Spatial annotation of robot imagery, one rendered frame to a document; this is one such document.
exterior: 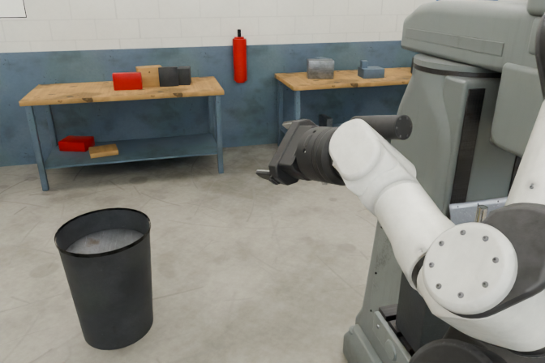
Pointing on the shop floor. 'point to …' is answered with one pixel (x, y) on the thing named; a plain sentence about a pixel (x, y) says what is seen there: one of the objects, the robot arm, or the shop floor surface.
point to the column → (441, 160)
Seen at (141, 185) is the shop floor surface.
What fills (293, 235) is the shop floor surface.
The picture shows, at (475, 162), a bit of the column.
